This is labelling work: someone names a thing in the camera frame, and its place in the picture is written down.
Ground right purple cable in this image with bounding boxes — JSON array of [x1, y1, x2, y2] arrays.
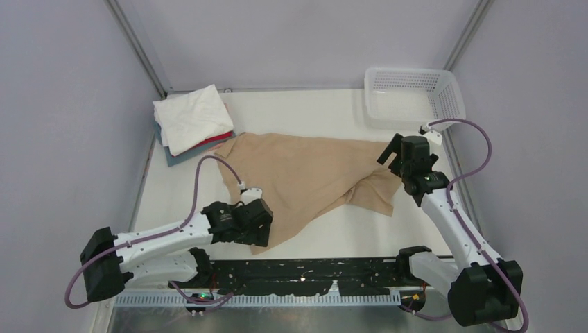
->
[[399, 118, 530, 333]]

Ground white folded t shirt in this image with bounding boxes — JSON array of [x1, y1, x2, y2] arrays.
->
[[153, 85, 234, 156]]

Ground blue-grey folded t shirt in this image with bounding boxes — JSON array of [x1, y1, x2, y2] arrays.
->
[[164, 144, 222, 167]]

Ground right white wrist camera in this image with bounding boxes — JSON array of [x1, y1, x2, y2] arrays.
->
[[418, 124, 443, 146]]

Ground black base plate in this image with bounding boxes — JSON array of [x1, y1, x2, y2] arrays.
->
[[178, 257, 424, 296]]

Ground red folded t shirt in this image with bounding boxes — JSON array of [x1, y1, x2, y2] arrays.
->
[[189, 131, 235, 151]]

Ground beige t shirt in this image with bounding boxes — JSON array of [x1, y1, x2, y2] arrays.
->
[[215, 133, 401, 255]]

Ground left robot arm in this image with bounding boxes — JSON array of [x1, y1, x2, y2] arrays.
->
[[74, 198, 273, 302]]

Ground aluminium front rail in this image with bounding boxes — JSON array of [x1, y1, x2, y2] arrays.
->
[[97, 257, 517, 308]]

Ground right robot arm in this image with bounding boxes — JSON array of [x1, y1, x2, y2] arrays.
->
[[377, 134, 524, 327]]

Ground white plastic basket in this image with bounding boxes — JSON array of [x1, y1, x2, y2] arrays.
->
[[364, 67, 466, 130]]

